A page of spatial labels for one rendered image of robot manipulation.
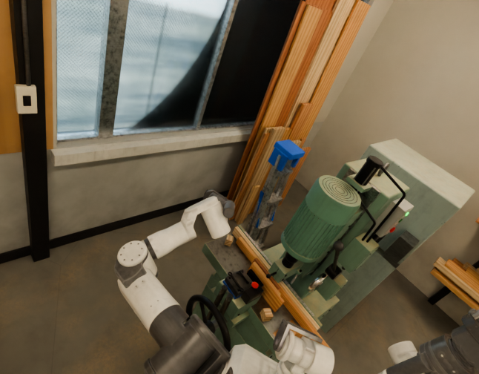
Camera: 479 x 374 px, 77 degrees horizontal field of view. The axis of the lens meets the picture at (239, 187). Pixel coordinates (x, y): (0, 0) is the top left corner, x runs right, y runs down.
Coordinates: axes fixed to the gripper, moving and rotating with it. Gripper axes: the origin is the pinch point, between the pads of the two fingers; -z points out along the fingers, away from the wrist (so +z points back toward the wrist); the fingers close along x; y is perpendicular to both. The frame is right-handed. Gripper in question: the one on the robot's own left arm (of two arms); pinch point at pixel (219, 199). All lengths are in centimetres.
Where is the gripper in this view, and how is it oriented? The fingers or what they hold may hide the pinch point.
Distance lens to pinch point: 117.9
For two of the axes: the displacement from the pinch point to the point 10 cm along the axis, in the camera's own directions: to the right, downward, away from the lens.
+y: 5.6, -8.1, -1.6
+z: -0.2, 1.8, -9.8
